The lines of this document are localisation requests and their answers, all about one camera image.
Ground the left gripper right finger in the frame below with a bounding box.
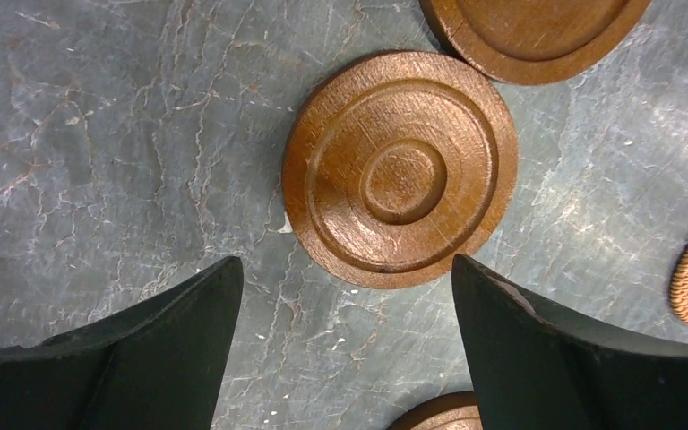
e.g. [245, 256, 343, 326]
[451, 254, 688, 429]

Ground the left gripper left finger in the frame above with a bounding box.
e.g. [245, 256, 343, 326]
[0, 256, 244, 429]

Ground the wooden coaster one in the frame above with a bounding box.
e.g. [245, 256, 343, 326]
[387, 391, 483, 430]

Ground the wooden coaster three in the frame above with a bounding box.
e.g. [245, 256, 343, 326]
[281, 50, 518, 289]

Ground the wooden coaster four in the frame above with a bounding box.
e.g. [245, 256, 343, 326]
[420, 0, 649, 85]

